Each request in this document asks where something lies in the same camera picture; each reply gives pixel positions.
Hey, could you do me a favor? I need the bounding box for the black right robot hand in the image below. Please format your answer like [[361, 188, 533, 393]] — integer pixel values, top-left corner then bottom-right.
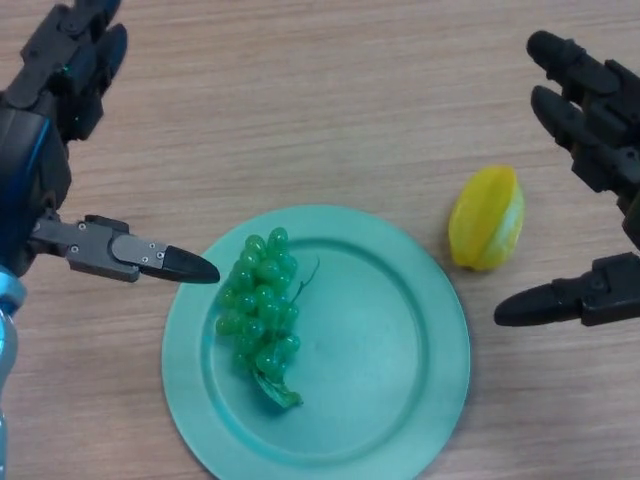
[[493, 29, 640, 329]]

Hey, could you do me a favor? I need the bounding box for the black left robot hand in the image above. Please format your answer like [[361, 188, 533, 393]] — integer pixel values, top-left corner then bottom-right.
[[0, 0, 221, 286]]

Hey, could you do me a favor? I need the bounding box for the green grape bunch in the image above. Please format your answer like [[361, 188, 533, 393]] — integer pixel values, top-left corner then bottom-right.
[[214, 227, 321, 409]]

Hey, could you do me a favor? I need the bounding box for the teal round plate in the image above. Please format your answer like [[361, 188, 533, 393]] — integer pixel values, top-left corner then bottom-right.
[[160, 203, 471, 480]]

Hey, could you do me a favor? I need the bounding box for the yellow starfruit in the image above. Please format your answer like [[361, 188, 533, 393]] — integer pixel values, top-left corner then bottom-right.
[[447, 164, 526, 273]]

